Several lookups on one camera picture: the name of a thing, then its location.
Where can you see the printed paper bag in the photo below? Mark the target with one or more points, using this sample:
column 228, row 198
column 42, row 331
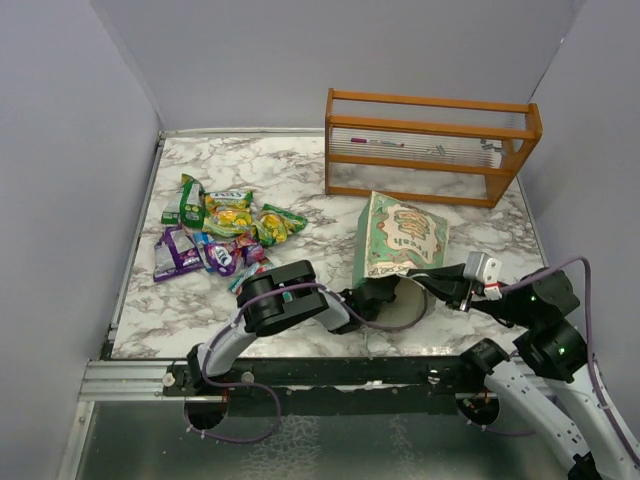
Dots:
column 393, row 237

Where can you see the grey metal clip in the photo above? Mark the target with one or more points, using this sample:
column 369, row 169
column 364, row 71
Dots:
column 495, row 146
column 437, row 150

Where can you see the yellow green Fox's candy bag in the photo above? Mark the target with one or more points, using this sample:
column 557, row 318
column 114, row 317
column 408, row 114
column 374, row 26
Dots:
column 228, row 213

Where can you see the red snack packet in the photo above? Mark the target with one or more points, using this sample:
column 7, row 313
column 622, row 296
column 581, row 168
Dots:
column 251, row 249

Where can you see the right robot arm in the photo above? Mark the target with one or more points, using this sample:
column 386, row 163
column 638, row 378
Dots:
column 582, row 426

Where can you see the teal Fox's candy bag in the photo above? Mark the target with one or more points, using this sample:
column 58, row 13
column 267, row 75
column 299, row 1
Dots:
column 261, row 266

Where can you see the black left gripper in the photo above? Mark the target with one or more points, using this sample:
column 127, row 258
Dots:
column 393, row 279

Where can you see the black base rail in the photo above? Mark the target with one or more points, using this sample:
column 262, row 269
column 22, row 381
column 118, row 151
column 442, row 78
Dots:
column 331, row 386

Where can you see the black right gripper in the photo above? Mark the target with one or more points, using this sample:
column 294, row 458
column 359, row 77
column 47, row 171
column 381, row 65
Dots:
column 447, row 282

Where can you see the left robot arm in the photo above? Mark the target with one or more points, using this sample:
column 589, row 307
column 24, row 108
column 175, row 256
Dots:
column 278, row 299

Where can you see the blue snack packet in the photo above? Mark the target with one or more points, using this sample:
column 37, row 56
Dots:
column 204, row 243

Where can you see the purple marker pen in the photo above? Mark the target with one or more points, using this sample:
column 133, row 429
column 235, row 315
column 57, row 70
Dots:
column 377, row 142

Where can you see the purple Fox's candy bag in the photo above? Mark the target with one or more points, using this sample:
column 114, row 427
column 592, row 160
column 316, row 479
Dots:
column 223, row 257

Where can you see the orange wooden shelf rack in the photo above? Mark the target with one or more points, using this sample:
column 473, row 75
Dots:
column 422, row 122

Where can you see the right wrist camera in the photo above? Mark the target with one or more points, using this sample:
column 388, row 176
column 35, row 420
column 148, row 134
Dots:
column 482, row 271

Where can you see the purple snack packet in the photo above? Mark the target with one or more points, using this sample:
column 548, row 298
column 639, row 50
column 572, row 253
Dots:
column 175, row 255

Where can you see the small green snack packet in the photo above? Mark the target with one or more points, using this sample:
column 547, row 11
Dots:
column 186, row 206

